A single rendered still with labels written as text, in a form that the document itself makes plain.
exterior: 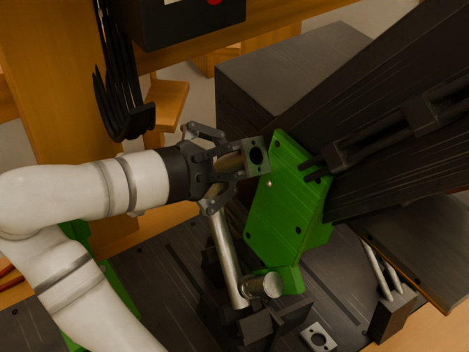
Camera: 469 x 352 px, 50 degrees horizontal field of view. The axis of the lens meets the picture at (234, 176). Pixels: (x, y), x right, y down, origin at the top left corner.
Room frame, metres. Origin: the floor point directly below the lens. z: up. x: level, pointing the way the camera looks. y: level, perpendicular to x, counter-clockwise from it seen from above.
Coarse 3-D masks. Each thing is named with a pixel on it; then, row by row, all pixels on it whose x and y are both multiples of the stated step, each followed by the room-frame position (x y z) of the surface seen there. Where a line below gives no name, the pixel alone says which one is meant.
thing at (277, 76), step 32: (320, 32) 0.88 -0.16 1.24; (352, 32) 0.88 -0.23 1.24; (224, 64) 0.77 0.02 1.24; (256, 64) 0.77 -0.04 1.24; (288, 64) 0.77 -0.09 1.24; (320, 64) 0.77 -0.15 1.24; (224, 96) 0.74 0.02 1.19; (256, 96) 0.67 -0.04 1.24; (288, 96) 0.67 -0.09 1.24; (224, 128) 0.74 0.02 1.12; (256, 128) 0.66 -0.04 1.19
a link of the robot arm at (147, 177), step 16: (128, 160) 0.45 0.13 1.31; (144, 160) 0.45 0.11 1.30; (160, 160) 0.46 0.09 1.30; (128, 176) 0.43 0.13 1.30; (144, 176) 0.43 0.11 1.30; (160, 176) 0.44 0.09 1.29; (144, 192) 0.42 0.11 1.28; (160, 192) 0.43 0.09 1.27; (128, 208) 0.41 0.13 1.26; (144, 208) 0.42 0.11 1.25
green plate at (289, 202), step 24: (288, 144) 0.52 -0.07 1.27; (288, 168) 0.51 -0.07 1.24; (312, 168) 0.48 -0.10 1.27; (264, 192) 0.52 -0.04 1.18; (288, 192) 0.49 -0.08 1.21; (312, 192) 0.46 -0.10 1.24; (264, 216) 0.50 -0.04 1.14; (288, 216) 0.47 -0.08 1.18; (312, 216) 0.45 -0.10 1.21; (264, 240) 0.48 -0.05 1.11; (288, 240) 0.45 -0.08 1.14; (312, 240) 0.47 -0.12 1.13; (288, 264) 0.44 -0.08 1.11
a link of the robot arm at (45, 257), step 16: (0, 240) 0.35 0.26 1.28; (16, 240) 0.35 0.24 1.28; (32, 240) 0.36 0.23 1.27; (48, 240) 0.36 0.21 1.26; (64, 240) 0.36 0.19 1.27; (16, 256) 0.34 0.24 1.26; (32, 256) 0.34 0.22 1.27; (48, 256) 0.32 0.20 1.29; (64, 256) 0.32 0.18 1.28; (80, 256) 0.33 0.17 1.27; (32, 272) 0.31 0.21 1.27; (48, 272) 0.31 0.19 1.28; (64, 272) 0.31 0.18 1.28; (32, 288) 0.30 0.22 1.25
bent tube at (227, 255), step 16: (240, 144) 0.54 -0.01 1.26; (256, 144) 0.55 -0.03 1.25; (224, 160) 0.56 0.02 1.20; (240, 160) 0.53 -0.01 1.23; (256, 160) 0.54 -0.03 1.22; (208, 192) 0.56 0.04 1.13; (224, 224) 0.53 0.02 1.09; (224, 240) 0.51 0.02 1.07; (224, 256) 0.49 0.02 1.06; (224, 272) 0.48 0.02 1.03; (240, 272) 0.48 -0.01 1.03; (240, 304) 0.43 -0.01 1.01
